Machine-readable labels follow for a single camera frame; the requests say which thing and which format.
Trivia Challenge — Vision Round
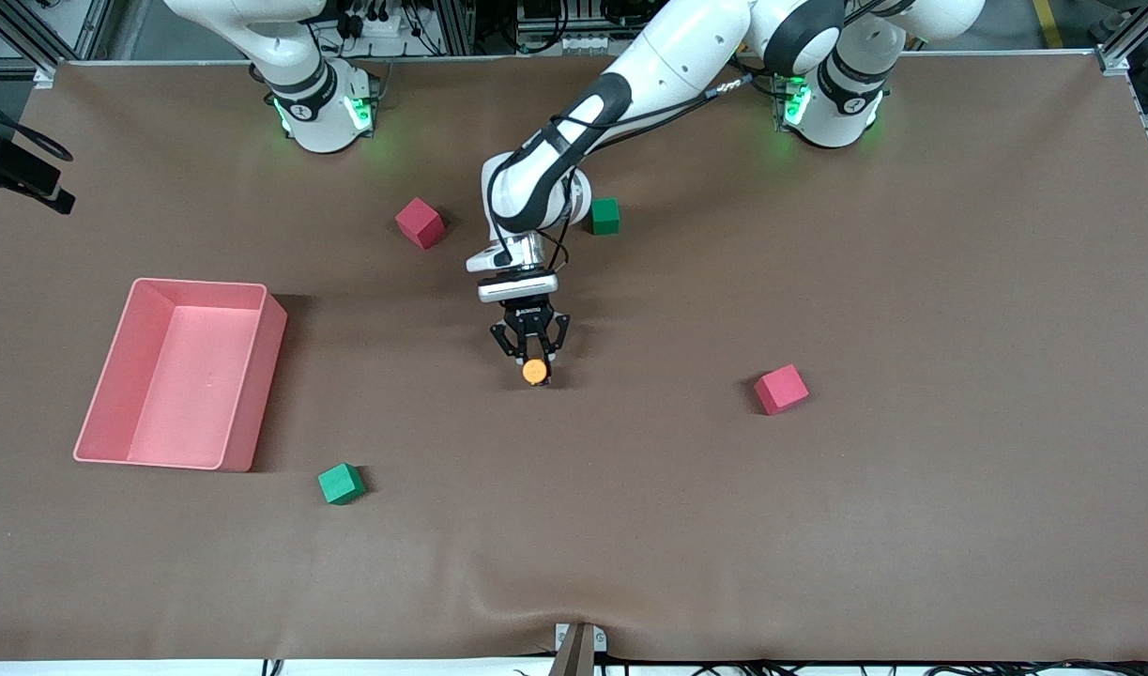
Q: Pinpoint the brown table mat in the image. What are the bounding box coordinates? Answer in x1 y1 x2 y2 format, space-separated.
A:
0 49 1148 664

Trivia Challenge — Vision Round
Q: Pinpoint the brown pointed bar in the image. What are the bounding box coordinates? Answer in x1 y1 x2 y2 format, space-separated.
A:
547 625 597 676

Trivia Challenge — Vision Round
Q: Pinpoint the small metal bracket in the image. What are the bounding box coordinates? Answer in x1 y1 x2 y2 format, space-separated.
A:
554 622 608 653

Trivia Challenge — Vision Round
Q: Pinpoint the white power strip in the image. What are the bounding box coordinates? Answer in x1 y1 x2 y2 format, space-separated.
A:
346 0 407 40

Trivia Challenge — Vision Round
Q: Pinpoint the pink plastic bin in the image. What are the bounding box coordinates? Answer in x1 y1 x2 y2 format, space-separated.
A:
72 277 288 473

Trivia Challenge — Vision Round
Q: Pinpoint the pink foam cube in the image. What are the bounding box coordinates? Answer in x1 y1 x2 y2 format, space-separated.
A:
754 363 810 417
394 196 446 251

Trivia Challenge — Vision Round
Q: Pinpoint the aluminium frame profile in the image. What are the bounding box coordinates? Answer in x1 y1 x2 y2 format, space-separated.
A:
0 0 152 87
433 0 476 55
1097 0 1148 198

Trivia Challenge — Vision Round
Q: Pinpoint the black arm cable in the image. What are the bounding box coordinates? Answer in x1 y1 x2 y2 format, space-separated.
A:
494 75 755 273
0 89 74 162

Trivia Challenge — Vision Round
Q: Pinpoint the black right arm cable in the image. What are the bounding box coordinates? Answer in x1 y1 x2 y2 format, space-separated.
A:
0 89 74 162

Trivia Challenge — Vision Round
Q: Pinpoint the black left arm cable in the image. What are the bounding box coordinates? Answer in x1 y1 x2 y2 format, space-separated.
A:
494 75 755 273

